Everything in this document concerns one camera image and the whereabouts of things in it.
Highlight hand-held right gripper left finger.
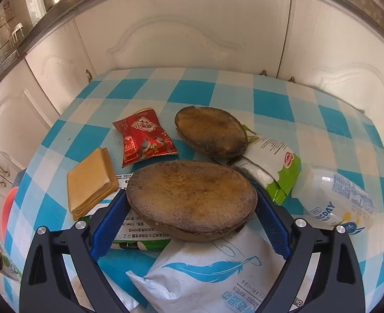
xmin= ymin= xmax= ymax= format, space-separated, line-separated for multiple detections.
xmin=20 ymin=191 xmax=137 ymax=313

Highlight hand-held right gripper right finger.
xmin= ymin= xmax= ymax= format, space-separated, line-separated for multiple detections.
xmin=254 ymin=187 xmax=365 ymax=313

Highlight green glossy snack packet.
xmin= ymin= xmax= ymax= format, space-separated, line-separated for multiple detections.
xmin=0 ymin=228 xmax=23 ymax=283

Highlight white feather-print wipes packet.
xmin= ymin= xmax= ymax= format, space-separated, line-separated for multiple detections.
xmin=126 ymin=226 xmax=284 ymax=313

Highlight green white blue-edged wrapper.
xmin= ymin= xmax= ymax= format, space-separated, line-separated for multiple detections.
xmin=78 ymin=173 xmax=173 ymax=252

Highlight tan square sponge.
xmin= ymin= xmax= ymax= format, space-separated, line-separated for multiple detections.
xmin=66 ymin=147 xmax=119 ymax=221

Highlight green white silver-lined wrapper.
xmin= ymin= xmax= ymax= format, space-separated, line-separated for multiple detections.
xmin=212 ymin=124 xmax=302 ymax=206

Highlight red round object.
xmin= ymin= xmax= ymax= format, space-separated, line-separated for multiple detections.
xmin=1 ymin=186 xmax=20 ymax=239

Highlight white plastic bottle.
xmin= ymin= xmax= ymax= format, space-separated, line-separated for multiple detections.
xmin=291 ymin=165 xmax=375 ymax=235

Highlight red snack packet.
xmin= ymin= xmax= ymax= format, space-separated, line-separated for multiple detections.
xmin=112 ymin=107 xmax=179 ymax=168

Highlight blue white checked tablecloth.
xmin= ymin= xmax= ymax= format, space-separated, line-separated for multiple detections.
xmin=1 ymin=68 xmax=384 ymax=313

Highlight white cabinet door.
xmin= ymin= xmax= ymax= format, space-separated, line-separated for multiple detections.
xmin=74 ymin=0 xmax=292 ymax=79
xmin=25 ymin=18 xmax=97 ymax=118
xmin=0 ymin=59 xmax=61 ymax=173
xmin=278 ymin=0 xmax=384 ymax=118

